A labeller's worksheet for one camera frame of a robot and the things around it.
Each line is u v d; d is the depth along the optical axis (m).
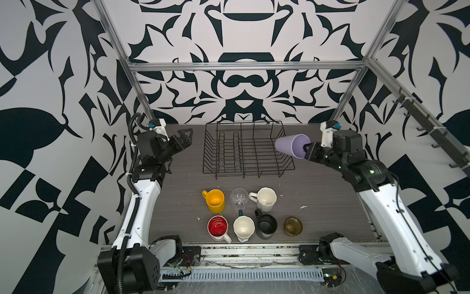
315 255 0.74
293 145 0.66
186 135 0.67
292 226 0.81
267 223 0.82
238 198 0.88
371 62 0.87
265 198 0.86
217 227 0.80
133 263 0.38
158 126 0.66
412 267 0.37
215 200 0.87
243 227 0.80
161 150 0.62
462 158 0.50
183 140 0.66
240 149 1.05
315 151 0.59
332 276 0.71
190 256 0.74
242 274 0.71
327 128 0.59
